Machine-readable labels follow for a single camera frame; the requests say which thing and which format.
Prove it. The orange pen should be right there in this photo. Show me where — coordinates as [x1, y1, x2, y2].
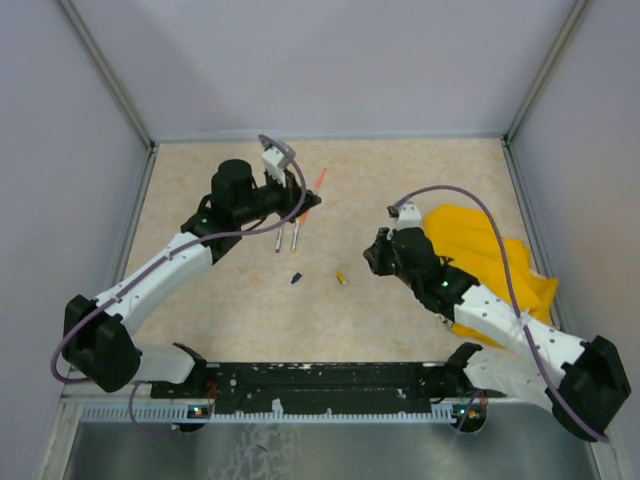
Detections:
[299, 167, 327, 225]

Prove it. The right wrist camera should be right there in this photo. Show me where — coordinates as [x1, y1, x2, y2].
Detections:
[387, 201, 423, 231]

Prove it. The white purple marker pen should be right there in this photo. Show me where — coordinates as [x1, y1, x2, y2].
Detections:
[274, 225, 285, 254]

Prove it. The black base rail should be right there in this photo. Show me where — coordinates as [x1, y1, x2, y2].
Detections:
[151, 362, 474, 415]

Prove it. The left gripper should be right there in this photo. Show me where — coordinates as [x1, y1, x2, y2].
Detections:
[234, 165, 319, 224]

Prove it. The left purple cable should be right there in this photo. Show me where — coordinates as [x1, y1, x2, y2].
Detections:
[50, 133, 307, 439]

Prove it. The white yellow marker pen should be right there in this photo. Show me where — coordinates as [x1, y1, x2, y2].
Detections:
[290, 220, 302, 253]

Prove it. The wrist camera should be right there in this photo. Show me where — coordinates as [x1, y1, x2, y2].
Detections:
[262, 142, 296, 187]
[387, 201, 423, 231]

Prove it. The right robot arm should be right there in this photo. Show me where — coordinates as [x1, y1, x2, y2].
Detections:
[363, 227, 631, 442]

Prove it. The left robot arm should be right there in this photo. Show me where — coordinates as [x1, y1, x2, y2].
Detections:
[50, 147, 321, 397]

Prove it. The white slotted cable duct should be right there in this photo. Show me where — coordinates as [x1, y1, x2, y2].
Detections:
[79, 402, 486, 425]

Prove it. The yellow cloth bag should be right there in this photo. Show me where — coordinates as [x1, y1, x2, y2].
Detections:
[424, 204, 559, 325]

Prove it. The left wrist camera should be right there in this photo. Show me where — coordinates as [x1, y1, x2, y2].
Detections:
[262, 142, 296, 187]

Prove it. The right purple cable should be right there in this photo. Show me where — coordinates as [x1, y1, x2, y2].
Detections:
[392, 184, 611, 445]

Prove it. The purple cable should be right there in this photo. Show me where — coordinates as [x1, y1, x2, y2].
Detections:
[50, 133, 307, 439]
[392, 184, 611, 445]

